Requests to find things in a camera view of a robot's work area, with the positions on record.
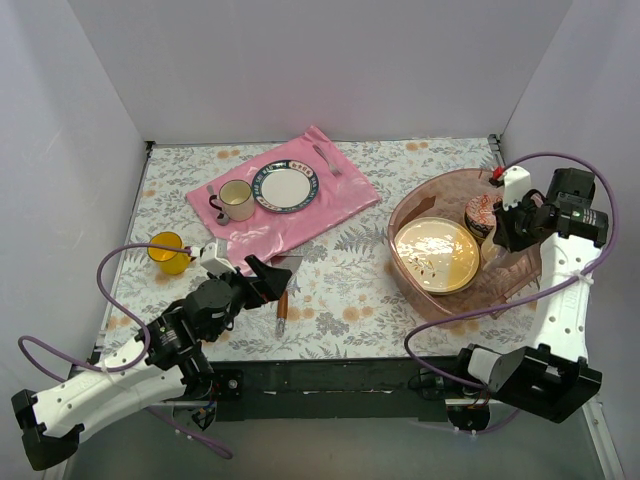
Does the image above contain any pink mug purple inside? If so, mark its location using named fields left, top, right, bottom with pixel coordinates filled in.
left=480, top=228, right=511, bottom=271

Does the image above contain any red patterned small bowl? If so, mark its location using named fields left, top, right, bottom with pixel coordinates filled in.
left=463, top=194, right=502, bottom=239

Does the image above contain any yellow bottom plate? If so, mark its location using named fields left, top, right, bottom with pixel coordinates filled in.
left=394, top=217, right=480, bottom=295

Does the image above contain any dark blue white bowl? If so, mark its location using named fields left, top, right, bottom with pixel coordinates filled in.
left=467, top=227, right=493, bottom=245

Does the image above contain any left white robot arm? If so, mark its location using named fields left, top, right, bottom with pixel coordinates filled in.
left=11, top=255, right=302, bottom=471

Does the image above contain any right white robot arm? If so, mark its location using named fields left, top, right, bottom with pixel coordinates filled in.
left=452, top=166, right=609, bottom=423

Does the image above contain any pink transparent plastic bin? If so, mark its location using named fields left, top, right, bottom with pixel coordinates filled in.
left=387, top=168, right=541, bottom=322

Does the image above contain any yellow orange cup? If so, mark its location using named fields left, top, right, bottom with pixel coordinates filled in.
left=147, top=232, right=192, bottom=275

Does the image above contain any pink satin cloth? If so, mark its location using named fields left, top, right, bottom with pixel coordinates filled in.
left=186, top=126, right=380, bottom=272

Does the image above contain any green rimmed white plate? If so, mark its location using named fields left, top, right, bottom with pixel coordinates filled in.
left=251, top=160, right=319, bottom=214

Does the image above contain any silver fork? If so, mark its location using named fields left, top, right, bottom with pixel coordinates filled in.
left=313, top=144, right=342, bottom=177

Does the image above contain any metal spatula wooden handle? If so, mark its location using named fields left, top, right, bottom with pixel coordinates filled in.
left=271, top=255, right=303, bottom=338

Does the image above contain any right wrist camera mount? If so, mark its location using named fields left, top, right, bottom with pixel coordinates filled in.
left=490, top=166, right=531, bottom=210

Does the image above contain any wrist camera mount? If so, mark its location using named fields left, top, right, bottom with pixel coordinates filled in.
left=490, top=166, right=531, bottom=210
left=187, top=239, right=235, bottom=276

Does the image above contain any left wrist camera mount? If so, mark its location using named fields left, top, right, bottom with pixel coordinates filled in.
left=187, top=239, right=235, bottom=276

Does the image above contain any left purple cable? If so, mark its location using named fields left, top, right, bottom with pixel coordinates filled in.
left=17, top=243, right=234, bottom=460

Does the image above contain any cream mug black handle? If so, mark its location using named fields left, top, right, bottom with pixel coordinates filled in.
left=215, top=180, right=255, bottom=222

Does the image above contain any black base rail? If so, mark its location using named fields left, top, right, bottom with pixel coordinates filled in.
left=87, top=344, right=531, bottom=421

